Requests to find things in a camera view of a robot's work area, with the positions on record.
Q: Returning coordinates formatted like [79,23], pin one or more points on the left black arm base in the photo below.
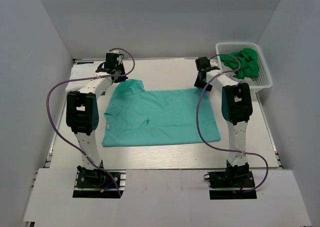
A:
[93,178]

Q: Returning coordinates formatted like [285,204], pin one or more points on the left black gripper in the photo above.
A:
[122,78]

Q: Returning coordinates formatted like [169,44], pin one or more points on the teal t-shirt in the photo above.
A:
[137,117]

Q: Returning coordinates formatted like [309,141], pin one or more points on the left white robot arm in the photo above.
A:
[82,114]

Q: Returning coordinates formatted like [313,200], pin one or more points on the white plastic basket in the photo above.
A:
[264,78]

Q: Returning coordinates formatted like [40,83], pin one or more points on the white t-shirt in basket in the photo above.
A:
[249,81]

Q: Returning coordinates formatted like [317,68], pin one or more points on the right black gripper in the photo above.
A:
[198,83]

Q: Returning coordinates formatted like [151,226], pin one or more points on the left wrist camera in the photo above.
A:
[112,59]

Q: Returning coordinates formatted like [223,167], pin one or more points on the green t-shirt in basket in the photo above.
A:
[249,67]

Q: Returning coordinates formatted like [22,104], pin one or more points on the folded white t-shirt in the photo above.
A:
[82,71]

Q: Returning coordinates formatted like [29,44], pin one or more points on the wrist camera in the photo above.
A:
[112,59]
[203,65]

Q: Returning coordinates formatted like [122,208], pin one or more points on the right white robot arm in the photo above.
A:
[236,109]

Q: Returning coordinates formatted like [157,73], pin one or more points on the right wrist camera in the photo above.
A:
[203,65]

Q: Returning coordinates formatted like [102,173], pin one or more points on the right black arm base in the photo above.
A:
[232,177]

